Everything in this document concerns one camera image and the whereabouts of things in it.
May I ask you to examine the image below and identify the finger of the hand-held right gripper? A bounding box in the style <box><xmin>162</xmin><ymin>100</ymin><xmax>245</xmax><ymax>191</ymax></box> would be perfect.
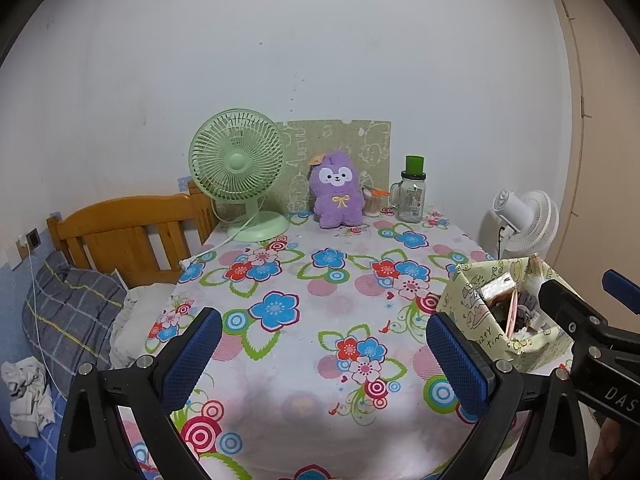
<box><xmin>538</xmin><ymin>278</ymin><xmax>610</xmax><ymax>357</ymax></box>
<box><xmin>601</xmin><ymin>269</ymin><xmax>640</xmax><ymax>318</ymax></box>

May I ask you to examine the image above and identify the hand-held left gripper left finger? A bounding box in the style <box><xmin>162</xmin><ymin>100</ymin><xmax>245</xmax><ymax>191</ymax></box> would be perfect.
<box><xmin>55</xmin><ymin>306</ymin><xmax>224</xmax><ymax>480</ymax></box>

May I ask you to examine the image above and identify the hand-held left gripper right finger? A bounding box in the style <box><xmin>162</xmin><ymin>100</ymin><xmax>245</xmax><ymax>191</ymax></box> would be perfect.
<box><xmin>425</xmin><ymin>312</ymin><xmax>588</xmax><ymax>480</ymax></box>

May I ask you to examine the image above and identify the yellow printed storage box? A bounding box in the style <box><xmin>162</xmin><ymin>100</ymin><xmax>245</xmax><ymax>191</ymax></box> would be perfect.
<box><xmin>437</xmin><ymin>256</ymin><xmax>576</xmax><ymax>373</ymax></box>

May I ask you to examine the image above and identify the pink packet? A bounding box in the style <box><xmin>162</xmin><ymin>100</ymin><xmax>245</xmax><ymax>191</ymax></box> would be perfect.
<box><xmin>504</xmin><ymin>287</ymin><xmax>520</xmax><ymax>338</ymax></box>

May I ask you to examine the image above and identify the person's right hand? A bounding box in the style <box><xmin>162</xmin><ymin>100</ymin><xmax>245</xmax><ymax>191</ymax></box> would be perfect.
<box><xmin>592</xmin><ymin>416</ymin><xmax>633</xmax><ymax>478</ymax></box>

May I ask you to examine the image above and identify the white blanket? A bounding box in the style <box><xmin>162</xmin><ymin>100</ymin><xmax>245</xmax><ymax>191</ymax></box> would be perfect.
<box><xmin>109</xmin><ymin>282</ymin><xmax>177</xmax><ymax>371</ymax></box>

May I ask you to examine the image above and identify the white standing fan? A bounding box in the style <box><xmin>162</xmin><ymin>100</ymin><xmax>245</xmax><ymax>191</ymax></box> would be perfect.
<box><xmin>477</xmin><ymin>189</ymin><xmax>560</xmax><ymax>261</ymax></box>

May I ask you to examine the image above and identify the floral tablecloth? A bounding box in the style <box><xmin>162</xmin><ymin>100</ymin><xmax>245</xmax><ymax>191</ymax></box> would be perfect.
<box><xmin>117</xmin><ymin>207</ymin><xmax>531</xmax><ymax>480</ymax></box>

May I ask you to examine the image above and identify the grey plaid pillow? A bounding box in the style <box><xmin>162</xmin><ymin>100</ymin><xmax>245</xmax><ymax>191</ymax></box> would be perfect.
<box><xmin>21</xmin><ymin>251</ymin><xmax>128</xmax><ymax>391</ymax></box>

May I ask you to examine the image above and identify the wooden bed headboard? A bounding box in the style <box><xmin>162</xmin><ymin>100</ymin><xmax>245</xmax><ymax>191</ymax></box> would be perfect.
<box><xmin>46</xmin><ymin>180</ymin><xmax>218</xmax><ymax>288</ymax></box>

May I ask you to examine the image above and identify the beige door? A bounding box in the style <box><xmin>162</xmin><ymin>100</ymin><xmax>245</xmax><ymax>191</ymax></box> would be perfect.
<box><xmin>545</xmin><ymin>0</ymin><xmax>640</xmax><ymax>311</ymax></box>

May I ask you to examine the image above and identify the glass jar with green lid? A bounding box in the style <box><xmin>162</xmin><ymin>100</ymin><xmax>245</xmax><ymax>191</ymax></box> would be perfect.
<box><xmin>389</xmin><ymin>155</ymin><xmax>427</xmax><ymax>223</ymax></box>

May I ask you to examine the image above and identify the white crumpled cloth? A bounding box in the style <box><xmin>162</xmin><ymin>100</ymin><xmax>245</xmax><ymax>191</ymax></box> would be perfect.
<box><xmin>0</xmin><ymin>356</ymin><xmax>55</xmax><ymax>436</ymax></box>

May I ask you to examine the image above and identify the cotton swab container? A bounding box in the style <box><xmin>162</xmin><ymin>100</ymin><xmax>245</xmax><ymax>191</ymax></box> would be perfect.
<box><xmin>361</xmin><ymin>185</ymin><xmax>391</xmax><ymax>217</ymax></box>

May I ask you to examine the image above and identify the green desk fan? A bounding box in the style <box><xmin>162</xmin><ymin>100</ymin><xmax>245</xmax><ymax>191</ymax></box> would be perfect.
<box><xmin>188</xmin><ymin>108</ymin><xmax>290</xmax><ymax>243</ymax></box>

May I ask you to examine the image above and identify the purple plush toy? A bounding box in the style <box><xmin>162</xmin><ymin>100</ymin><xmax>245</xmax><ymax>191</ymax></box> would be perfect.
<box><xmin>307</xmin><ymin>151</ymin><xmax>365</xmax><ymax>230</ymax></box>

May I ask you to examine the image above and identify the green printed board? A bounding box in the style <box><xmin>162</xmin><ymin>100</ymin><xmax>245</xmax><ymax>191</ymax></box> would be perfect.
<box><xmin>277</xmin><ymin>119</ymin><xmax>392</xmax><ymax>216</ymax></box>

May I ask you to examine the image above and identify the white fan cable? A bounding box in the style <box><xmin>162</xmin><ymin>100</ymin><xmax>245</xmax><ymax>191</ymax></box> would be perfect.
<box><xmin>179</xmin><ymin>210</ymin><xmax>261</xmax><ymax>268</ymax></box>

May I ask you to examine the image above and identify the white charging cable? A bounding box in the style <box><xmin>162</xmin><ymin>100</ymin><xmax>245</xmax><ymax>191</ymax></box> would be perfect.
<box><xmin>22</xmin><ymin>242</ymin><xmax>56</xmax><ymax>381</ymax></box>

